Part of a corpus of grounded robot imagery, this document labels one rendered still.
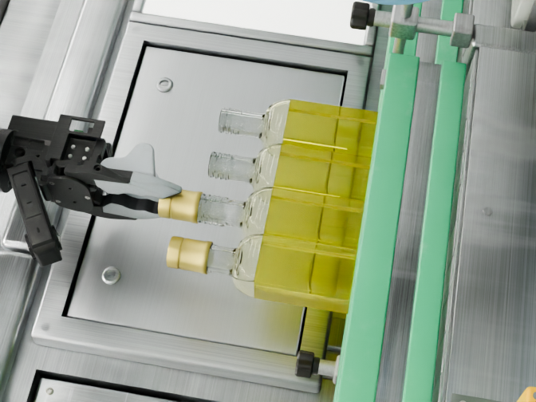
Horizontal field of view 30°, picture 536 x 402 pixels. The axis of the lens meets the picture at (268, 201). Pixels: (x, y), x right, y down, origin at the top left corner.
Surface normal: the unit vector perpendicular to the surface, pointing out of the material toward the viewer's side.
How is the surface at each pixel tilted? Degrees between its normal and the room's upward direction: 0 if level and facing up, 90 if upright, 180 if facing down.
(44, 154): 90
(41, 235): 89
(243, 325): 90
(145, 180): 104
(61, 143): 90
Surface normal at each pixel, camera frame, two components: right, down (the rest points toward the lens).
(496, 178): 0.00, -0.48
